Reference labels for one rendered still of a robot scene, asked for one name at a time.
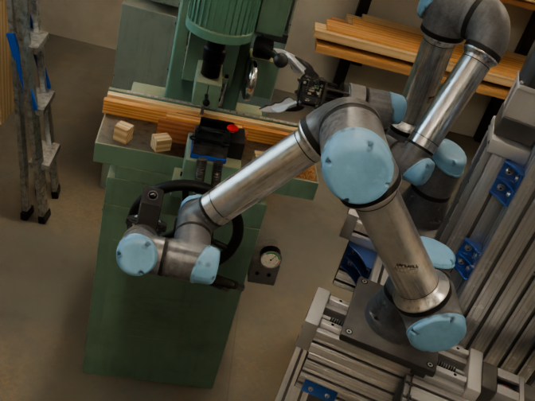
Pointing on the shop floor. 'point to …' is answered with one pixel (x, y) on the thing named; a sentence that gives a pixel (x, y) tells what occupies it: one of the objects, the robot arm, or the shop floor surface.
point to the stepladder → (32, 104)
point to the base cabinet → (159, 313)
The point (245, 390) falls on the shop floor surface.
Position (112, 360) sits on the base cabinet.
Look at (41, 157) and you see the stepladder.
